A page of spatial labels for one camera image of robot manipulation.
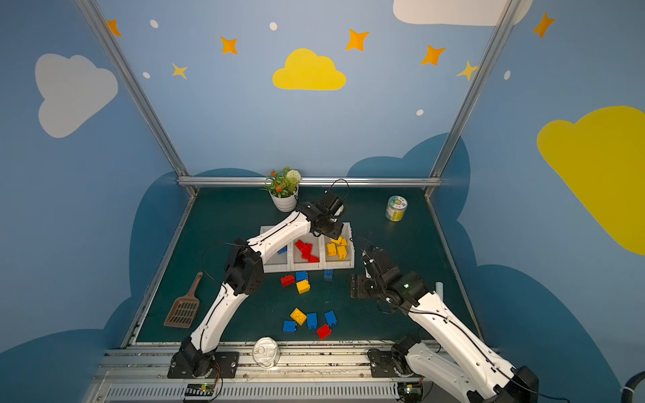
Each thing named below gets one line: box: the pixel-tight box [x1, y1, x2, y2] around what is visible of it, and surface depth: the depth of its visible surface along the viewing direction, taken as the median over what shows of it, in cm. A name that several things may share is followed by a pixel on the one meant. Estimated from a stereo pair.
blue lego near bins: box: [295, 271, 309, 283], surface depth 93 cm
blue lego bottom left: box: [282, 320, 298, 333], surface depth 83 cm
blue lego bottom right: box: [324, 309, 338, 327], surface depth 84 cm
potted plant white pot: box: [260, 166, 302, 213], surface depth 108 cm
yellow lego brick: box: [326, 242, 337, 257], surface depth 100 cm
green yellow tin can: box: [385, 194, 409, 223], surface depth 110 cm
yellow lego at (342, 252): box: [336, 245, 347, 260], surface depth 100 cm
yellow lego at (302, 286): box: [295, 279, 310, 295], surface depth 91 cm
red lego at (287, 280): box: [280, 274, 295, 288], surface depth 92 cm
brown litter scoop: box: [163, 272, 204, 330], surface depth 86 cm
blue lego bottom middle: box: [306, 312, 318, 330], surface depth 83 cm
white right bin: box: [322, 221, 356, 270], surface depth 95 cm
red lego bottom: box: [315, 324, 332, 341], surface depth 82 cm
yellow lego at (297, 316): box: [289, 307, 308, 326], surface depth 85 cm
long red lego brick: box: [297, 239, 319, 263], surface depth 98 cm
